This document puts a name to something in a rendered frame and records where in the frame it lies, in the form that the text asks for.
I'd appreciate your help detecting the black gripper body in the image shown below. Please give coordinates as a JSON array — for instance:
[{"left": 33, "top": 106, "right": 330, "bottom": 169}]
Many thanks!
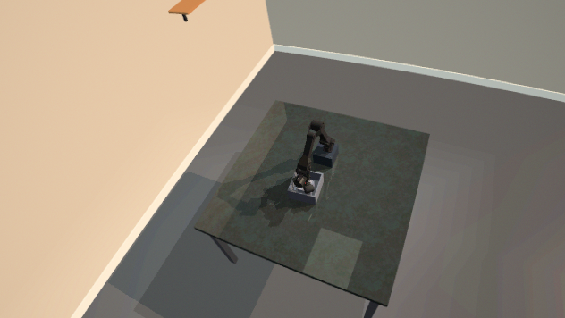
[{"left": 304, "top": 175, "right": 315, "bottom": 194}]

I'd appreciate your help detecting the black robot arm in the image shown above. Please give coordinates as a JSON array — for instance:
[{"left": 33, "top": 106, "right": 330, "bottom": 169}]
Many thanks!
[{"left": 292, "top": 120, "right": 335, "bottom": 188}]

